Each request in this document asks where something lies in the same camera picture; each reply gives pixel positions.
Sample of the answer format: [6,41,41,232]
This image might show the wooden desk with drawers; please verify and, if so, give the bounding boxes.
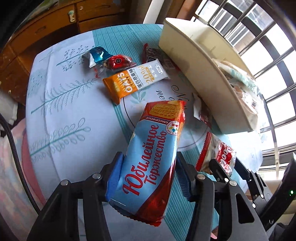
[0,0,149,106]

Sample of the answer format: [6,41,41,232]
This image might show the blue foil candy pack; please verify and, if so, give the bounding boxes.
[82,46,113,68]

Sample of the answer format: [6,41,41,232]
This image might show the black cable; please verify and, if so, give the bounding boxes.
[0,113,41,216]

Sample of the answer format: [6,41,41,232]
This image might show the red blue cookie roll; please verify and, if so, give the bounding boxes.
[109,100,186,226]

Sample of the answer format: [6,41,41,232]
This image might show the orange oats bar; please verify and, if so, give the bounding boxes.
[103,59,169,105]

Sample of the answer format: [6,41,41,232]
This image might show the blue patterned tablecloth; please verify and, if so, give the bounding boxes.
[24,24,265,241]

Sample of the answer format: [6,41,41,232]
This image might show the red candy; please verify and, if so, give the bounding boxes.
[94,54,137,79]

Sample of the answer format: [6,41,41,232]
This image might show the metal window bars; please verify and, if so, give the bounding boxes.
[190,1,295,171]

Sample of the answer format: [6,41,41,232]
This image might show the pastel floral blanket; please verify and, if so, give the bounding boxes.
[1,119,46,240]

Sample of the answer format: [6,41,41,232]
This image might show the mountain print bread bag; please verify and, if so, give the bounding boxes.
[212,58,260,114]

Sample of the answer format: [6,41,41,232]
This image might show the dark brownie pack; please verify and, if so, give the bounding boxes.
[142,43,180,71]

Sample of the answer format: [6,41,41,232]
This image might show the white plastic storage bin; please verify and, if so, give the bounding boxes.
[159,18,258,134]

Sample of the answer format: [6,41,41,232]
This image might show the red Lipo biscuit bag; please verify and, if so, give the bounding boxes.
[193,93,236,176]

